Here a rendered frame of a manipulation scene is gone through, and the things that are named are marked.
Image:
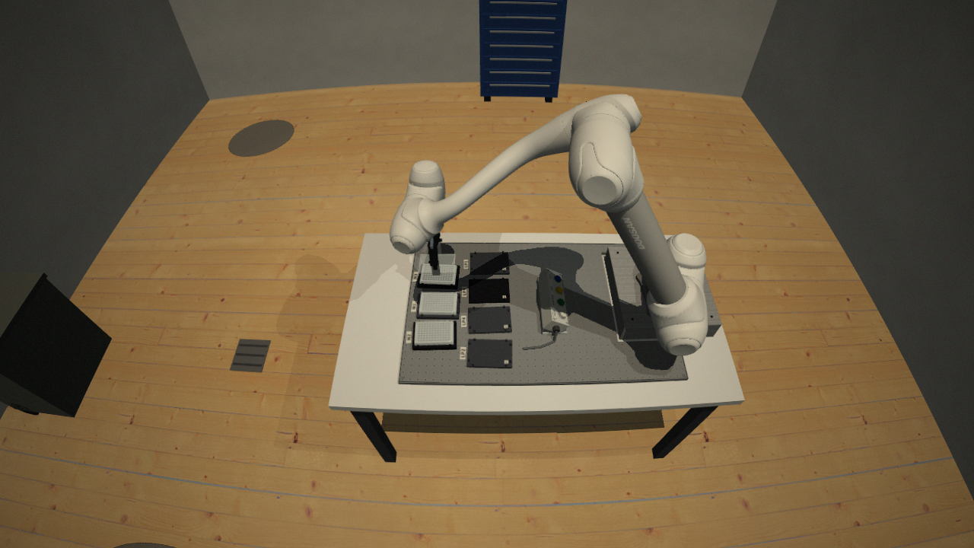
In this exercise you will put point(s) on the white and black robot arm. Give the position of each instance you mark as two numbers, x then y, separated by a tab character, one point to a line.
604	172

